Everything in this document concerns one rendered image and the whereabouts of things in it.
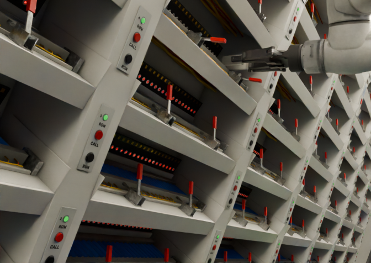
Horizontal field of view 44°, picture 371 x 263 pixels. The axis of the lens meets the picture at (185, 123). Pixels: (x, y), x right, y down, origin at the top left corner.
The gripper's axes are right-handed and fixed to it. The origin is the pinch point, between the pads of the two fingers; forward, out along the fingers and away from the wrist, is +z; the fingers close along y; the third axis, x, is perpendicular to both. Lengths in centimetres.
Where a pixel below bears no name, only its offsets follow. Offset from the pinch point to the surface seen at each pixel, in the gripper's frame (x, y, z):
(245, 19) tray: -7.1, 12.1, -7.3
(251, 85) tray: 2.6, -12.6, -1.2
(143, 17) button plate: 12, 53, -3
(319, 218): 33, -154, 4
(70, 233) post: 52, 49, 8
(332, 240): 43, -223, 8
